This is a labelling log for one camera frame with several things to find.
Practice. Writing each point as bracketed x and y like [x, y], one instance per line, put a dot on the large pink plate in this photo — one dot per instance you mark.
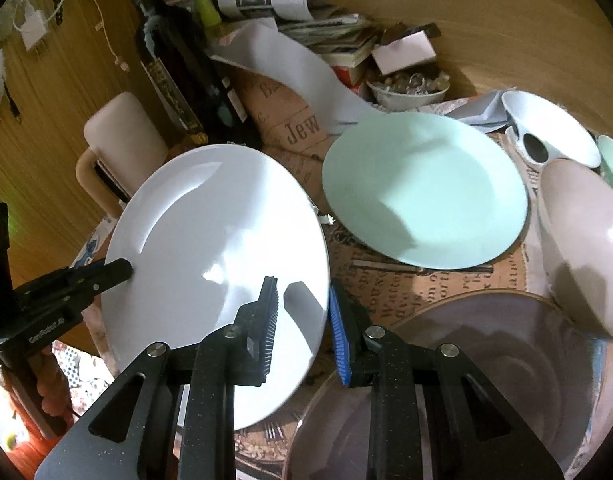
[511, 340]

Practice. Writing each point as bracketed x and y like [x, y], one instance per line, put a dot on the white wall charger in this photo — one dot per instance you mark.
[34, 32]

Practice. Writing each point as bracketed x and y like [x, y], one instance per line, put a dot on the printed newspaper table cover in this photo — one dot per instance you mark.
[411, 295]

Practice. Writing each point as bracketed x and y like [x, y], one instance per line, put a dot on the yellow-green highlighter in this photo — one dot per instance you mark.
[208, 12]

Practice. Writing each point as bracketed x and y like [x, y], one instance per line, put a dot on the small bowl of beads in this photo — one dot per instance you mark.
[406, 95]

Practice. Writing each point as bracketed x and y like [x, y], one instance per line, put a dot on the stack of newspapers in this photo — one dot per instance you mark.
[331, 30]

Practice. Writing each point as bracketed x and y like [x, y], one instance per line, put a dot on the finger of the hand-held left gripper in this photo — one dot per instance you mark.
[86, 280]

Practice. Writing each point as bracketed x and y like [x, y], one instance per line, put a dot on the folded white paper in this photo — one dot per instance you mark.
[481, 112]

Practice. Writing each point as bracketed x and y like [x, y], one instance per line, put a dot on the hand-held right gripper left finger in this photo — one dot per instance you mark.
[267, 332]

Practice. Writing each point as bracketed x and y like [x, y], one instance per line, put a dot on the white plate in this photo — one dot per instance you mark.
[211, 220]

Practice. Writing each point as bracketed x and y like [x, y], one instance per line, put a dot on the person's left hand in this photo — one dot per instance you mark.
[54, 380]

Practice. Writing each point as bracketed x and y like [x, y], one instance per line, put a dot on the mint green plate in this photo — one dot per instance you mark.
[426, 185]

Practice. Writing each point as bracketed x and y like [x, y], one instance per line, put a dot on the dark bottle with teal label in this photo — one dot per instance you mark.
[221, 105]

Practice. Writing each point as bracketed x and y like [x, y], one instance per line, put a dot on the pink bowl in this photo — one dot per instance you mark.
[586, 240]

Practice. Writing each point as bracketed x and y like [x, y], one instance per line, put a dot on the dark wine bottle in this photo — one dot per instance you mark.
[159, 50]

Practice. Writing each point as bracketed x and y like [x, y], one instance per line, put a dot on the small white box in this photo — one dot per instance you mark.
[404, 52]

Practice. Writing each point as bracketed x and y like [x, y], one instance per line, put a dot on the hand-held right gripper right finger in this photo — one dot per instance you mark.
[339, 340]

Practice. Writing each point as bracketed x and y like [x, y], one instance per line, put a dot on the long white paper sheet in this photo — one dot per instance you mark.
[296, 65]

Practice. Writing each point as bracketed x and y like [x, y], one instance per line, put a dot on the floral cloth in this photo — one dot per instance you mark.
[84, 390]

